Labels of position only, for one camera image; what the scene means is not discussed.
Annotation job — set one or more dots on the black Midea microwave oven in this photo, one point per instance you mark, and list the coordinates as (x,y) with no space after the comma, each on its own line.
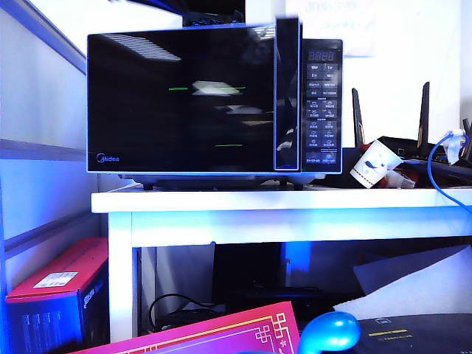
(324,129)

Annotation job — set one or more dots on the pink gift box gold pattern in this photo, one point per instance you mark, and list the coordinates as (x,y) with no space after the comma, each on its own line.
(204,330)

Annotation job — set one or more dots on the red and black cardboard box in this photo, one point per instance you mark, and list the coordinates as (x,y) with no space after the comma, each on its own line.
(53,269)

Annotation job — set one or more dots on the black box gold print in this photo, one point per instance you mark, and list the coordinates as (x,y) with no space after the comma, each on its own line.
(424,332)

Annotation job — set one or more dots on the white table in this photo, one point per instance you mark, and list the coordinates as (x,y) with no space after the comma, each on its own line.
(258,225)

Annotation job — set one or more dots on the black upright panel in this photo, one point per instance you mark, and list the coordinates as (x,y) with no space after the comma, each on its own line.
(247,269)

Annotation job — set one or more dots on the white paper cup blue print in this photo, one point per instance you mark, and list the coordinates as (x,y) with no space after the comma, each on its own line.
(372,164)

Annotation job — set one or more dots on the dark blue snack bag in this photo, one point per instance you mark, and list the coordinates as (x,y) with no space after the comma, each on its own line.
(212,18)

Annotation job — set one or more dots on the small red white carton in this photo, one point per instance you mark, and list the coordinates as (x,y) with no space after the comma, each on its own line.
(402,180)

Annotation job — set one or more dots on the black rectangular screen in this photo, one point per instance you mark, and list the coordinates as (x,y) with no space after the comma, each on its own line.
(214,4)

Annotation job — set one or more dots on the glossy blue round object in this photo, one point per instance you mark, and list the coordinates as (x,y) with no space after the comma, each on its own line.
(328,330)

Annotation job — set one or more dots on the black router with antennas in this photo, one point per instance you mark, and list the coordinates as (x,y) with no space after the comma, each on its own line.
(414,147)

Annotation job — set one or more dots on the gray cardboard sheet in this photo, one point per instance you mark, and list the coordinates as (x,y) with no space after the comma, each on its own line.
(391,273)

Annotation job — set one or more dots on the white tape wad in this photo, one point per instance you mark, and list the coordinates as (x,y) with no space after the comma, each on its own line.
(455,145)

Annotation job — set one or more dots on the white paper sheet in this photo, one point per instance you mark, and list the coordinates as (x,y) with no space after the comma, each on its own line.
(424,295)

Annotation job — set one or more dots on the white paper wall notice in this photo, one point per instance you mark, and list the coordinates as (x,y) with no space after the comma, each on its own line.
(354,33)

